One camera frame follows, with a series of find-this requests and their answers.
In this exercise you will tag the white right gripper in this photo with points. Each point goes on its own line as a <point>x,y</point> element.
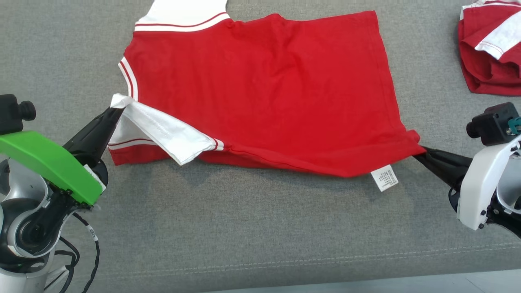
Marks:
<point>478,191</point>

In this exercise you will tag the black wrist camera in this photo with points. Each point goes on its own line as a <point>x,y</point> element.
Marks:
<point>10,114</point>
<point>492,124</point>

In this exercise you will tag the red t-shirt with white sleeves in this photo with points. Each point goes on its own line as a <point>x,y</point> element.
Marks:
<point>264,89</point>

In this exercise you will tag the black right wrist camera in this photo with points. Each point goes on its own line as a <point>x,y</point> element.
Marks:
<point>492,124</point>

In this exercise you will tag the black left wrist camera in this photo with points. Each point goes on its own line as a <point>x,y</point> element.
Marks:
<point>10,114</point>

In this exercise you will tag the red shorts with white stripe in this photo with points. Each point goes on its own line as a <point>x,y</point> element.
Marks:
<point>480,69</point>

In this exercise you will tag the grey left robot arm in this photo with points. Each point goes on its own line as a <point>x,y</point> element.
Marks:
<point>24,228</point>

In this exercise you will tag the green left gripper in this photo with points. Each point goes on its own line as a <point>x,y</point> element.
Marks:
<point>49,158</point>

